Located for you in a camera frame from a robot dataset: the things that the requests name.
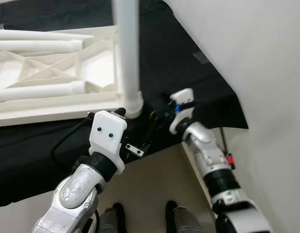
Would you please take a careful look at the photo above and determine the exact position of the white plastic children table top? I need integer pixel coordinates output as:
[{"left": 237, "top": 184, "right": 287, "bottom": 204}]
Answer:
[{"left": 0, "top": 24, "right": 143, "bottom": 128}]

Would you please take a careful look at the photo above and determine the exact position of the grey tape patch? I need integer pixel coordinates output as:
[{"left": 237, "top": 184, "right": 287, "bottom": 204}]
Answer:
[{"left": 194, "top": 51, "right": 211, "bottom": 65}]

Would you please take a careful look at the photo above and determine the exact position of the black tablecloth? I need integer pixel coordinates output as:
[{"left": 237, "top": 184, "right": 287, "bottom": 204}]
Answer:
[{"left": 0, "top": 0, "right": 248, "bottom": 208}]

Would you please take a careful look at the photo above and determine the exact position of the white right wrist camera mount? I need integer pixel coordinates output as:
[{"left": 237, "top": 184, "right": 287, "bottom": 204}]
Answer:
[{"left": 168, "top": 88, "right": 196, "bottom": 135}]

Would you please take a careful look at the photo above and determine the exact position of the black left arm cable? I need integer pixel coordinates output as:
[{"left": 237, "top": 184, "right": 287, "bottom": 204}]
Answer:
[{"left": 50, "top": 116, "right": 94, "bottom": 168}]

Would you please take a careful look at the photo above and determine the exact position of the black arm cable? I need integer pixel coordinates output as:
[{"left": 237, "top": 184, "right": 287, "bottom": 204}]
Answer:
[
  {"left": 218, "top": 127, "right": 237, "bottom": 168},
  {"left": 50, "top": 116, "right": 94, "bottom": 168}
]

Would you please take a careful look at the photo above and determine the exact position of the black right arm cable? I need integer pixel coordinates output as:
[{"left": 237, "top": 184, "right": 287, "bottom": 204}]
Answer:
[{"left": 218, "top": 127, "right": 237, "bottom": 168}]

